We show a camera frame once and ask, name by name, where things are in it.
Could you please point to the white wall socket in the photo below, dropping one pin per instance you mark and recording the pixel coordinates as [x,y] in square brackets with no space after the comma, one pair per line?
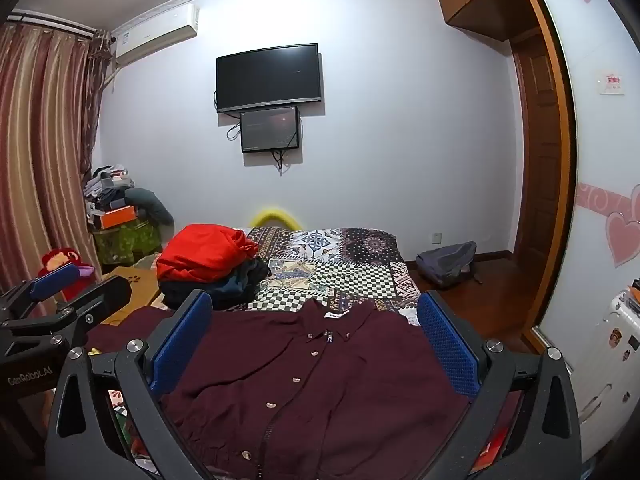
[437,237]

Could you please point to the red plastic basin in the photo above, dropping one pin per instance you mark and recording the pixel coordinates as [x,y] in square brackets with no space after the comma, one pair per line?
[492,447]

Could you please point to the red plush toy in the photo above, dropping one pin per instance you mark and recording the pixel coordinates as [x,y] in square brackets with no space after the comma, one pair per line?
[65,257]

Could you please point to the grey-green cushion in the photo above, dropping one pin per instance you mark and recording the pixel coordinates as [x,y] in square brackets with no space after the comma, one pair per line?
[150,200]

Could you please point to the grey backpack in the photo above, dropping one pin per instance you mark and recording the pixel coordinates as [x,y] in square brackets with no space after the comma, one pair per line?
[447,262]

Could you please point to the yellow foam tube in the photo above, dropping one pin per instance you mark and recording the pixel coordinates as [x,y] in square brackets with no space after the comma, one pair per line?
[274,215]

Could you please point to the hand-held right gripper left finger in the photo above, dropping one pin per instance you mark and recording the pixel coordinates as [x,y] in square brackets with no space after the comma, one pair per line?
[182,340]

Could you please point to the curtain rod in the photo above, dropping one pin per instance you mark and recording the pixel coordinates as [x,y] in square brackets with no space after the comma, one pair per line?
[50,22]

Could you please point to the white suitcase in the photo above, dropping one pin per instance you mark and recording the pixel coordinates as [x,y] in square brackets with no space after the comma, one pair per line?
[605,360]

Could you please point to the maroon button shirt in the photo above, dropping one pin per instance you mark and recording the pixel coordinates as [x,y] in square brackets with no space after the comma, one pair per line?
[310,385]

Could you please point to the small black monitor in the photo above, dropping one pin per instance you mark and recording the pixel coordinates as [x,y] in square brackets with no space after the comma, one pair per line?
[270,129]

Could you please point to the white air conditioner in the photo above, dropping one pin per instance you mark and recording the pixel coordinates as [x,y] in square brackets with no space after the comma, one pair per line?
[155,35]

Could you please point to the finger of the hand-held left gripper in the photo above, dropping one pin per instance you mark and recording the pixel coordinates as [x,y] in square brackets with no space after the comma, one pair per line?
[55,280]
[105,292]

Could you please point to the orange box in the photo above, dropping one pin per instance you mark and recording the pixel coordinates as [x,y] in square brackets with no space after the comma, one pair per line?
[117,216]

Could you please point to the dark folded clothes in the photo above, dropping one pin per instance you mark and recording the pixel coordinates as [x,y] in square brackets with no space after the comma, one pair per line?
[235,280]

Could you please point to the patchwork printed blanket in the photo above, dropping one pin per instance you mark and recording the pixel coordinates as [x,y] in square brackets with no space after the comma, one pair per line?
[350,270]

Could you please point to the striped brown curtain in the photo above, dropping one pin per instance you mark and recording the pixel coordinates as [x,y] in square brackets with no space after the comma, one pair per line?
[40,160]

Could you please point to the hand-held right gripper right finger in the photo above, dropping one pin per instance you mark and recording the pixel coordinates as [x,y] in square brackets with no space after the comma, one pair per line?
[445,345]

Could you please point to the brown wooden door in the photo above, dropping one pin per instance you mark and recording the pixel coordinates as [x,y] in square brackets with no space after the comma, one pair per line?
[537,160]

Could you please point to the tan paw-print mat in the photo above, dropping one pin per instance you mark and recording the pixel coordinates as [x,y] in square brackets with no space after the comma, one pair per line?
[135,285]

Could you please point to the large black television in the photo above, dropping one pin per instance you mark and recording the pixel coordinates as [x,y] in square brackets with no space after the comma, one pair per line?
[267,77]

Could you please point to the red folded garment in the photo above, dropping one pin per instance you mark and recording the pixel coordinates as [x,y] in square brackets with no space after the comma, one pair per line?
[200,255]

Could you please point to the red and white paper notice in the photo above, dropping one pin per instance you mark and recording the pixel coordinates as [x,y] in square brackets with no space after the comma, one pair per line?
[611,82]

